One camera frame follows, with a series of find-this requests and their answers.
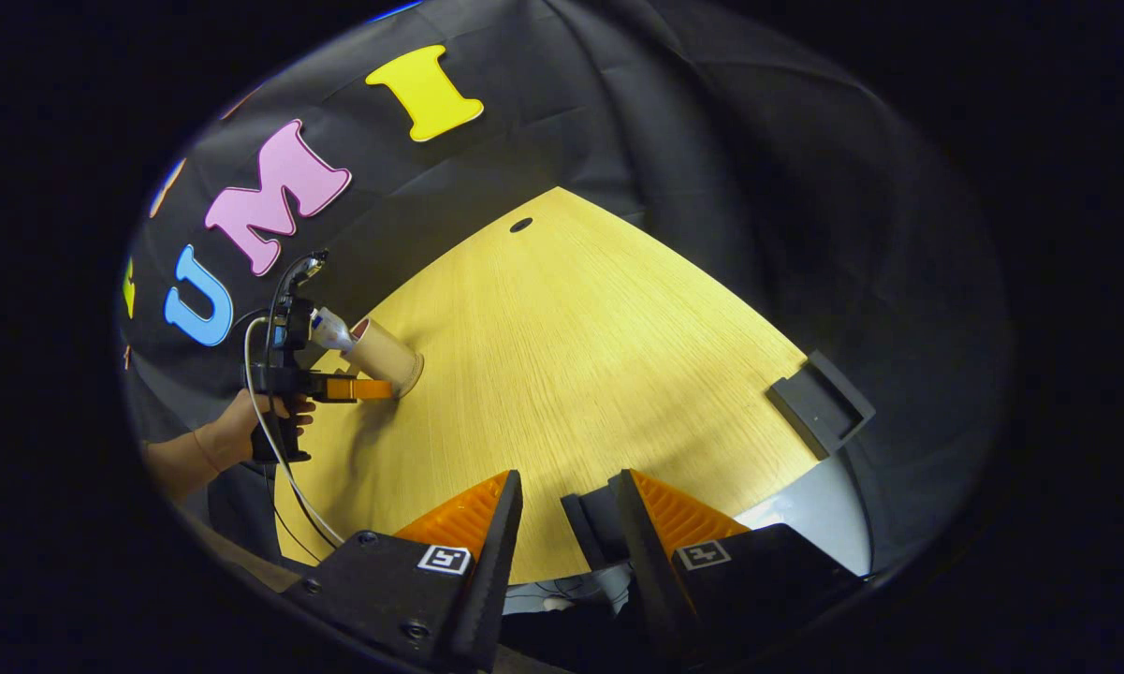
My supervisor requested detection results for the black backdrop cloth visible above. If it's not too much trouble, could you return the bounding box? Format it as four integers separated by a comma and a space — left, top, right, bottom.
117, 0, 1016, 600

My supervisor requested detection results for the beige cup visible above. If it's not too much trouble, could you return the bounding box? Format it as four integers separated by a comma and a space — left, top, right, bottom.
349, 318, 425, 399

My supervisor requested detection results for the wooden desktop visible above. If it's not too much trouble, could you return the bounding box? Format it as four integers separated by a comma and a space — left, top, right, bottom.
271, 187, 820, 586

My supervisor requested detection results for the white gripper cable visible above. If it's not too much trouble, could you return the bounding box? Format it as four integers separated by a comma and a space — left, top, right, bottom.
243, 315, 347, 549

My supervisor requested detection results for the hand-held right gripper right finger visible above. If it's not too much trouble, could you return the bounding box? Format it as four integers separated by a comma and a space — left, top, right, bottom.
608, 470, 867, 653

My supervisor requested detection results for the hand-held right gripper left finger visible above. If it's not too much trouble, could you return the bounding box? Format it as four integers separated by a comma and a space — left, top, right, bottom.
281, 470, 523, 673

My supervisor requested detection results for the white toothpaste tube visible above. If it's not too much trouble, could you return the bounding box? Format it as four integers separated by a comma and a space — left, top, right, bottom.
311, 307, 357, 355

